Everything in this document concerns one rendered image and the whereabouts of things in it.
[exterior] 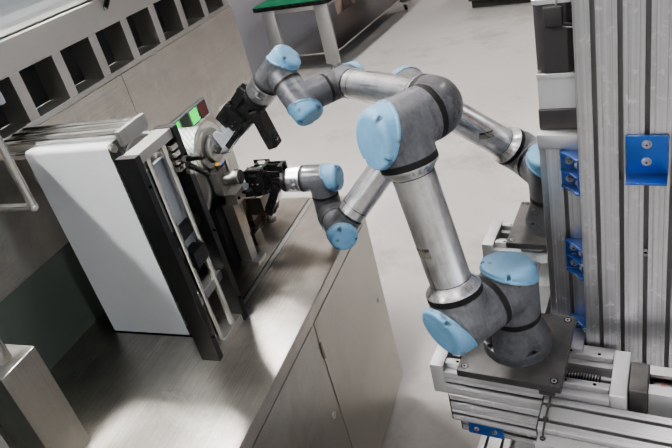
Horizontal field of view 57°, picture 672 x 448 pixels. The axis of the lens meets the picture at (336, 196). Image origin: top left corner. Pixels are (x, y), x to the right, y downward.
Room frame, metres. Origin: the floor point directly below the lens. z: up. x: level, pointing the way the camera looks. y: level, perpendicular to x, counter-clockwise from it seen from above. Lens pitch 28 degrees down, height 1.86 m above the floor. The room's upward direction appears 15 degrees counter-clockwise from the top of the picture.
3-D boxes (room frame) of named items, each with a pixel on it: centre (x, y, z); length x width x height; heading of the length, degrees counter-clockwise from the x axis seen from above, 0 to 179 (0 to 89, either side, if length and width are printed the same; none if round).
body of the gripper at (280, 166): (1.60, 0.17, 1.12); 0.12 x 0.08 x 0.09; 65
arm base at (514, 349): (1.05, -0.31, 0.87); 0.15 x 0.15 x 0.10
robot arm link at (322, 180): (1.53, 0.03, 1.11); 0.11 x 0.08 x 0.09; 65
